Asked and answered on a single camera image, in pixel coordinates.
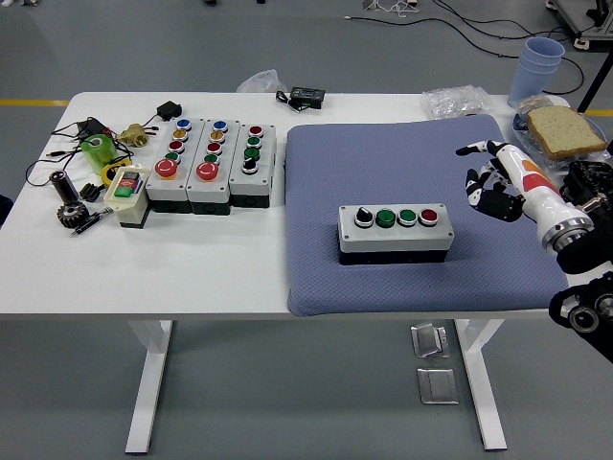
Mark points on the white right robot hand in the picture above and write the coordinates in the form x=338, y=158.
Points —
x=541, y=201

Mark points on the grey four-button control box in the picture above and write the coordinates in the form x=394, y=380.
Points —
x=392, y=237
x=261, y=184

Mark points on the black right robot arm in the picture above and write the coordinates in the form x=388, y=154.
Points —
x=589, y=254

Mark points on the grey five-button emergency stop box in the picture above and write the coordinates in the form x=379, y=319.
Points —
x=163, y=191
x=225, y=188

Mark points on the black mechanical part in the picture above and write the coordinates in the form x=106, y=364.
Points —
x=586, y=179

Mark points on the slice of white bread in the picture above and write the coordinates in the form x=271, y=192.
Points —
x=560, y=131

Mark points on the blue plate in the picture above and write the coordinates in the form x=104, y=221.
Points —
x=518, y=123

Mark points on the clear food wrapper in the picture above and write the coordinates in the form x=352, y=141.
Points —
x=534, y=103

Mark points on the light blue plastic cup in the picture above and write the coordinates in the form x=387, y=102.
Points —
x=543, y=48
x=538, y=64
x=529, y=86

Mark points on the clear bubble wrap bag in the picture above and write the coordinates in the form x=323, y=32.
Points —
x=452, y=101

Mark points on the silver floor plate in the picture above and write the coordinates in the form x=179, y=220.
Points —
x=437, y=387
x=428, y=341

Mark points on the white table leg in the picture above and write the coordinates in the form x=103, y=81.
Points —
x=148, y=383
x=483, y=383

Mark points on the blue-grey quilted mat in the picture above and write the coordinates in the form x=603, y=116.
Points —
x=335, y=167

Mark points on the black digital meter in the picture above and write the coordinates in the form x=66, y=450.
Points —
x=307, y=96

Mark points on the clear plastic bag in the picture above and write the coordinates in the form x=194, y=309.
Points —
x=261, y=80

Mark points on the brass valve fitting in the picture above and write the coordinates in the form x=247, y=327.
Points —
x=134, y=136

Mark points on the yellow tape roll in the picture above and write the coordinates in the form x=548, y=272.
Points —
x=106, y=173

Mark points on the green translucent tape roll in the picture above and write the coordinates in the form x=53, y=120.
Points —
x=98, y=158

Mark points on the small black ribbed part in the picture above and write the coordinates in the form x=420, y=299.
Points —
x=89, y=191

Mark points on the black pen-shaped tool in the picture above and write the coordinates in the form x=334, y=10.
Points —
x=88, y=224

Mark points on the black power adapter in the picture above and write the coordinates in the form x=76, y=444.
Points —
x=91, y=127

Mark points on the black metal gear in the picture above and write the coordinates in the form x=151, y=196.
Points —
x=72, y=216

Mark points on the black metal cylinder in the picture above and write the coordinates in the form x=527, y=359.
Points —
x=64, y=189

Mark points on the metal equipment frame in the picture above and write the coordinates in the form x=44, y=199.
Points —
x=594, y=33

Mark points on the small white switch box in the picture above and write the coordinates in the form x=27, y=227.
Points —
x=131, y=211

